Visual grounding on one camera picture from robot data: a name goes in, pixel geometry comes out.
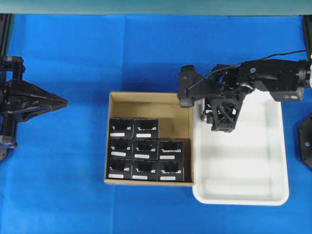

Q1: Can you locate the black metal table frame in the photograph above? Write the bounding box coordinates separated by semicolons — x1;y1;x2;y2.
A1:
0;14;13;56

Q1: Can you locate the brown cardboard box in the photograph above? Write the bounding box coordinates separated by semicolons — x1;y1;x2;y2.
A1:
103;92;194;187

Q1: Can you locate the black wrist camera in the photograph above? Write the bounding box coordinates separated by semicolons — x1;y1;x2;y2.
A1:
177;65;209;108

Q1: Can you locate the grey black box left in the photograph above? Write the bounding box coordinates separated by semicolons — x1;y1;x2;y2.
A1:
158;161;184;182

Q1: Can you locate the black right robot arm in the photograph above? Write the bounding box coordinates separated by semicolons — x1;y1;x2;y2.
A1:
201;59;312;133

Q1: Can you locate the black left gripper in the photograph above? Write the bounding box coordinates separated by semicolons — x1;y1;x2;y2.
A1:
0;56;68;122

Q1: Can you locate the teal backdrop sheet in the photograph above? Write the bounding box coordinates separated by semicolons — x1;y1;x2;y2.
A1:
0;0;312;16

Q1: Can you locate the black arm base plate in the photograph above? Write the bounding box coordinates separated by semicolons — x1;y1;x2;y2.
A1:
296;113;312;171

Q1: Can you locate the black dynamixel box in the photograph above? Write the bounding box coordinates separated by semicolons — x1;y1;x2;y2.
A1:
106;159;133;180
131;160;158;181
133;139;158;161
134;119;159;139
158;140;184;161
109;118;134;138
108;138;134;159

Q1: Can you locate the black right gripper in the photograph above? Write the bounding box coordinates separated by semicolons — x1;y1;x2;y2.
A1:
201;65;254;133

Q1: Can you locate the blue table cloth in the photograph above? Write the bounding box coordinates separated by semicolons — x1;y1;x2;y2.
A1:
0;15;312;234

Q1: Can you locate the white plastic tray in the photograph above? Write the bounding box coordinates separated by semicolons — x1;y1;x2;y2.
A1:
192;91;289;206

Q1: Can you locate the black Dynamixel box top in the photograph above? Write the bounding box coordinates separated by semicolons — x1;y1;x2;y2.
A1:
131;160;158;181

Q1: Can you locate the black red cable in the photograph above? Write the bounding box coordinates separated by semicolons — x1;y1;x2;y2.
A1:
186;50;308;95

